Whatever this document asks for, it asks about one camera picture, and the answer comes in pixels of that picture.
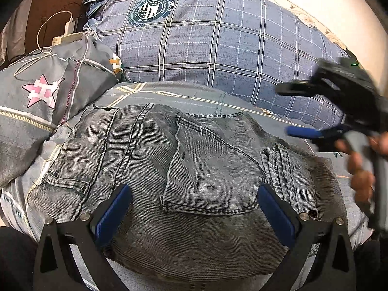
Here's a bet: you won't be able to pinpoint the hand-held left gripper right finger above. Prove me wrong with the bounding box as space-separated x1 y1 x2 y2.
257 184 356 291

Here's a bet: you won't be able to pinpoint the white cable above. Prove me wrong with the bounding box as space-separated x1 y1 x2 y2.
12 10 73 67

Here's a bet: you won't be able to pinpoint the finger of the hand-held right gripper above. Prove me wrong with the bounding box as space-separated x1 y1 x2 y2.
276 79 319 96
286 125 325 142

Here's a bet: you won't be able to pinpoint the blue plaid pillow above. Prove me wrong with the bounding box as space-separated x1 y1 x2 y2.
84 0 349 128

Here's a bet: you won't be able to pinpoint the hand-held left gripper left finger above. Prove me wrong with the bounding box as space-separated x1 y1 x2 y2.
33 184 133 291

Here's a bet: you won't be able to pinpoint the pale wooden box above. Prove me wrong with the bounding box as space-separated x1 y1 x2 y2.
52 32 84 46

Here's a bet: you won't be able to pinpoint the grey star-print pillow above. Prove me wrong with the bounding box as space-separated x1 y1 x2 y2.
0 33 125 188

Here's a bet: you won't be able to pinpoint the person's right hand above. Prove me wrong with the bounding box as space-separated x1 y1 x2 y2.
336 135 388 203

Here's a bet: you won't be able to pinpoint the small black box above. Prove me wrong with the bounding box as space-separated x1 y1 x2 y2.
74 15 89 34

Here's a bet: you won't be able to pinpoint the grey denim pants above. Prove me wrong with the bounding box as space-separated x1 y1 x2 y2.
26 103 349 282

